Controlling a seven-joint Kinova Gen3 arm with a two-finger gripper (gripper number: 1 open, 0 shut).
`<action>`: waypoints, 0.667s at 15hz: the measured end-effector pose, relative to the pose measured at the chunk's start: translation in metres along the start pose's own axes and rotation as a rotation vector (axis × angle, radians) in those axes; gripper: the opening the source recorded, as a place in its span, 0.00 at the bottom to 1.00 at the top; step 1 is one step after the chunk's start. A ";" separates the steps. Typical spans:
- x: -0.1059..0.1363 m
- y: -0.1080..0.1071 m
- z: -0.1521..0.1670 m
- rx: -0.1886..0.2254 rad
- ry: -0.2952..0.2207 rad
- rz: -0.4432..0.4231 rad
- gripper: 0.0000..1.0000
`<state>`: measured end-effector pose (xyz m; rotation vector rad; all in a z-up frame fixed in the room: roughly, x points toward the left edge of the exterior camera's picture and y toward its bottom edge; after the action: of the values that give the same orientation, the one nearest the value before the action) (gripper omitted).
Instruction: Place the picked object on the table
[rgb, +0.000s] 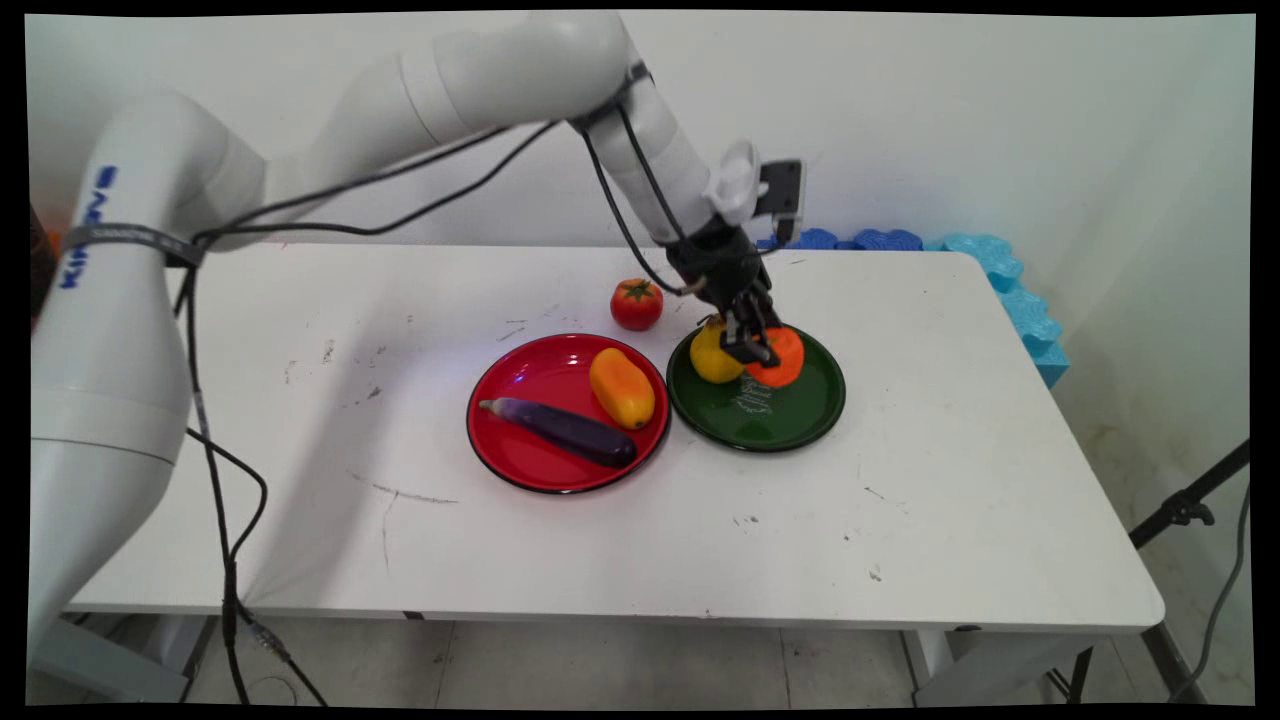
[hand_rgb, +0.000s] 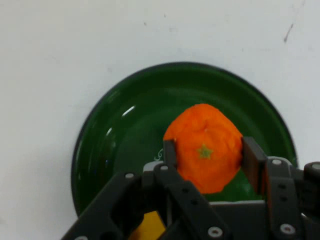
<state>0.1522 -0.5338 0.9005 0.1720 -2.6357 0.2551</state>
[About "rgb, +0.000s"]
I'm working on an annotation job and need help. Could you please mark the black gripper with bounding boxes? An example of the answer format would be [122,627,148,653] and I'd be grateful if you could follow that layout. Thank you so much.
[664,224,784,367]

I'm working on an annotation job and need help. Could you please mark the orange toy tangerine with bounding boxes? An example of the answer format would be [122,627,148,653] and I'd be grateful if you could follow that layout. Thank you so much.
[744,325,806,389]

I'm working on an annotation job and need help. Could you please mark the yellow toy pear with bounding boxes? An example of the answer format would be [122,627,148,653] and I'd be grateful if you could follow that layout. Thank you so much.
[688,315,747,386]

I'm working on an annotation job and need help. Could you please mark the dark green round plate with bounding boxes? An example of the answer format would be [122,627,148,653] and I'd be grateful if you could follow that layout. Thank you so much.
[666,320,848,454]

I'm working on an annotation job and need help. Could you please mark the red toy tomato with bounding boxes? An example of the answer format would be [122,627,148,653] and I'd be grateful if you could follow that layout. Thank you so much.
[611,278,666,332]

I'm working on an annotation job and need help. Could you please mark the orange yellow toy mango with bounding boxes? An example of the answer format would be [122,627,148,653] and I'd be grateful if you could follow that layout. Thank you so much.
[588,347,658,431]

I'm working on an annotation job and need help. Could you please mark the dark blue foam piece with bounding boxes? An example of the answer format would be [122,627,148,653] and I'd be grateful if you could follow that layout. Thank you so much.
[756,227,925,252]

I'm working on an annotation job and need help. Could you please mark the purple toy eggplant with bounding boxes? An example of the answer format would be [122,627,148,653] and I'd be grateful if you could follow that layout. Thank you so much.
[479,396,639,469]

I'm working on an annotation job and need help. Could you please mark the red round plate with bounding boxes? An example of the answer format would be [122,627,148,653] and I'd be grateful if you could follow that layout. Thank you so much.
[466,333,674,496]

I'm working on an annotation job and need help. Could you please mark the light blue foam piece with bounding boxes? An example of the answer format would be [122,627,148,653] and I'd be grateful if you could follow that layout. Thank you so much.
[922,233,1071,389]

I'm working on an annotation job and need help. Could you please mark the black tripod stand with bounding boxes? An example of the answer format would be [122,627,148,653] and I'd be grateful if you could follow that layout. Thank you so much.
[1128,438,1253,706]

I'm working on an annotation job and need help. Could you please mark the dark brown object behind table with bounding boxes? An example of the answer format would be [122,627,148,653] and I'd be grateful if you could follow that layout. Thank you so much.
[28,203,59,323]

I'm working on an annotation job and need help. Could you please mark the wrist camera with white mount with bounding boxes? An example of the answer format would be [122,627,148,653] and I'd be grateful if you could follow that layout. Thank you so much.
[703,139,807,247]

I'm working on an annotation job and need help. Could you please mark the grey table leg frame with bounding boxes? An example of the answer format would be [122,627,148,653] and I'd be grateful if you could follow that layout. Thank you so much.
[40,612,219,704]
[898,628,1096,707]

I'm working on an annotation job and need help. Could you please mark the grey hanging cable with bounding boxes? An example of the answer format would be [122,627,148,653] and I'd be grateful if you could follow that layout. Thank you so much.
[1168,484,1253,703]

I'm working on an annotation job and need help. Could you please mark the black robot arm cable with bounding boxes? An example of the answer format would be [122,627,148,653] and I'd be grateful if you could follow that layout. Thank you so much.
[175,100,701,706]

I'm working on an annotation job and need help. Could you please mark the grey cable strap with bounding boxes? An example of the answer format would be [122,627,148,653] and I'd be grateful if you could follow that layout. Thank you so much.
[58,222,208,270]

